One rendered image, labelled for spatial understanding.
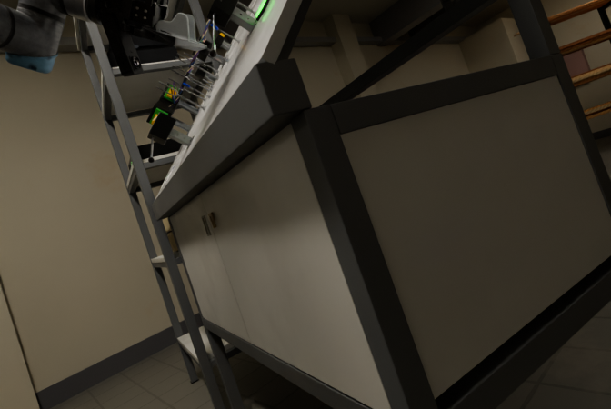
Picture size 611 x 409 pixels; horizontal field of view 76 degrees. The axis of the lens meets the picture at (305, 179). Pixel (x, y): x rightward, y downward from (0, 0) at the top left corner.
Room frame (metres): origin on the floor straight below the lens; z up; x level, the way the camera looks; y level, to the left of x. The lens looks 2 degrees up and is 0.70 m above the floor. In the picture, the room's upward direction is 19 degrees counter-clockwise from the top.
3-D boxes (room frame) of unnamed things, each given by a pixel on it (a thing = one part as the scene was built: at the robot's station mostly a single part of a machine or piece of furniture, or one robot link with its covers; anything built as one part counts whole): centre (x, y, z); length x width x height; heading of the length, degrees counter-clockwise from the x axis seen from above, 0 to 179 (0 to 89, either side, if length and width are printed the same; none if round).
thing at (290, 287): (0.73, 0.12, 0.60); 0.55 x 0.03 x 0.39; 29
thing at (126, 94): (1.88, 0.54, 0.92); 0.61 x 0.50 x 1.85; 29
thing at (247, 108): (0.97, 0.27, 0.83); 1.18 x 0.05 x 0.06; 29
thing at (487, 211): (1.12, -0.01, 0.60); 1.17 x 0.58 x 0.40; 29
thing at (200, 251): (1.22, 0.39, 0.60); 0.55 x 0.02 x 0.39; 29
